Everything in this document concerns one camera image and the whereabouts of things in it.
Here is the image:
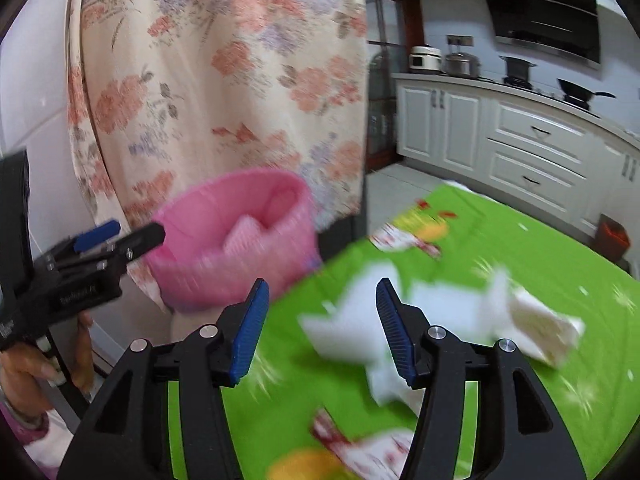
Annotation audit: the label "pink foam fruit net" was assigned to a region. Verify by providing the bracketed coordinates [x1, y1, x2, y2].
[222, 214, 267, 256]

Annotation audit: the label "pink lined trash bin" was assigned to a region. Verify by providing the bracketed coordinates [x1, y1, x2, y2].
[145, 168, 321, 314]

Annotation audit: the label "person's left hand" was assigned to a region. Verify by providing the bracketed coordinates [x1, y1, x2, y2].
[1, 312, 94, 419]

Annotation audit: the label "white paper cup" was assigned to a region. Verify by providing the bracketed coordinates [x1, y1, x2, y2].
[485, 266, 586, 368]

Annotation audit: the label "white foam block left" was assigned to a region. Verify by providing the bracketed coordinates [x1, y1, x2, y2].
[408, 282, 495, 346]

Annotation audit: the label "white foam block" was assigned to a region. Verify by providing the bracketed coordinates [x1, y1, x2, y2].
[408, 282, 495, 346]
[297, 261, 424, 414]

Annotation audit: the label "green cartoon tablecloth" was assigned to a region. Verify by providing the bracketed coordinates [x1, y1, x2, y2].
[167, 181, 640, 480]

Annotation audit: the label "floral curtain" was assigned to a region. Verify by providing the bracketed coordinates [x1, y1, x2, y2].
[67, 0, 371, 311]

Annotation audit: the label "red floor bin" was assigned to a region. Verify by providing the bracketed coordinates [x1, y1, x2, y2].
[591, 214, 631, 263]

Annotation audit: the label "white lower cabinets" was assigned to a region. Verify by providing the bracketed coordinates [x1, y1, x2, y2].
[394, 74, 639, 261]

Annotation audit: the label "wooden glass door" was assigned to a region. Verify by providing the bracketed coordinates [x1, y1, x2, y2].
[366, 0, 425, 172]

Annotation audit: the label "white rice cooker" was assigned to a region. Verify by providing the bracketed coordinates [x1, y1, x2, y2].
[408, 46, 442, 74]

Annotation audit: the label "black frying pan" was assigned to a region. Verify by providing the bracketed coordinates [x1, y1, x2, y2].
[558, 78, 616, 110]

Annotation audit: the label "black stock pot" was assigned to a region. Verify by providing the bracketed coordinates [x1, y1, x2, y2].
[500, 55, 536, 90]

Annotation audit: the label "silver pressure cooker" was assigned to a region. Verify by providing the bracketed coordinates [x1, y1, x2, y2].
[444, 52, 482, 79]

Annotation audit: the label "black range hood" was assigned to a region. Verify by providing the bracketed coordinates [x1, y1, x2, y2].
[485, 0, 601, 68]

